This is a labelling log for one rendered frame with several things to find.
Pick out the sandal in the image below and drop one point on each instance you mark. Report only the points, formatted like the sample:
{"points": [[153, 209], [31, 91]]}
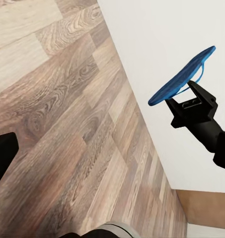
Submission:
{"points": [[172, 88]]}

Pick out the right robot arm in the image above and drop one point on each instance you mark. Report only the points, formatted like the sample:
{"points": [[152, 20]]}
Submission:
{"points": [[198, 116]]}

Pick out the sliding door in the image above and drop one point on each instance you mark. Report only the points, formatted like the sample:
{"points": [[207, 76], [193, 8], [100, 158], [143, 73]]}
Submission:
{"points": [[203, 208]]}

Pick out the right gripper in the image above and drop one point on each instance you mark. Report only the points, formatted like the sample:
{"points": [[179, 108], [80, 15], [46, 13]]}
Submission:
{"points": [[199, 119]]}

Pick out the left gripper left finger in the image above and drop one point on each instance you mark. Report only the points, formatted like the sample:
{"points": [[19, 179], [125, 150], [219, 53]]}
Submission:
{"points": [[8, 150]]}

